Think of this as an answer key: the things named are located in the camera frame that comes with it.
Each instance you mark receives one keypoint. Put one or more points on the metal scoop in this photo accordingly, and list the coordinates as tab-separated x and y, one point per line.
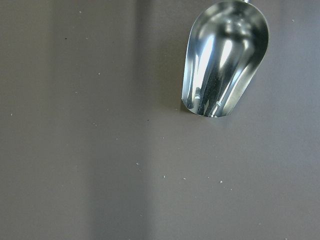
226	45

